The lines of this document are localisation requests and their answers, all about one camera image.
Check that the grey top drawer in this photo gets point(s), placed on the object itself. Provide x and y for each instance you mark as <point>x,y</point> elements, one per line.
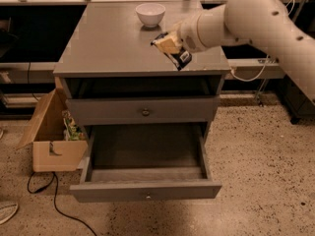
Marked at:
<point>139,110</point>

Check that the dark cart at right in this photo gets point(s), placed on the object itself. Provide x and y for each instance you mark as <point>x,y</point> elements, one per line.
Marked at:
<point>298,105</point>

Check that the grey drawer cabinet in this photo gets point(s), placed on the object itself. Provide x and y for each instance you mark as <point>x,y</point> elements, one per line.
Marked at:
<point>110,56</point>

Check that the green snack package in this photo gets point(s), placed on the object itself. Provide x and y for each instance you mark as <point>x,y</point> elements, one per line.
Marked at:
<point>72,131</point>

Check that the white shoe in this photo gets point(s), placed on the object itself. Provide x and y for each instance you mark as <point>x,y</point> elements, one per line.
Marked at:
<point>7,210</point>

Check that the white bowl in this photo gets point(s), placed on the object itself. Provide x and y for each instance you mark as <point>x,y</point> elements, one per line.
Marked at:
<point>150,14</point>

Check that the grey open middle drawer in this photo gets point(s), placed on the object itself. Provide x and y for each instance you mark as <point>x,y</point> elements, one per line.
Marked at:
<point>154,162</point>

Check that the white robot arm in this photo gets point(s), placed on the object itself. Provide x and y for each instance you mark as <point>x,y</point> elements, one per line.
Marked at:
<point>263,24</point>

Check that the open cardboard box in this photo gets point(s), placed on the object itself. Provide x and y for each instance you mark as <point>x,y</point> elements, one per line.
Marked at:
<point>51,151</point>

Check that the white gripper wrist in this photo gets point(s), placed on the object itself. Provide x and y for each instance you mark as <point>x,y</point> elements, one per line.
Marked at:
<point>188,35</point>

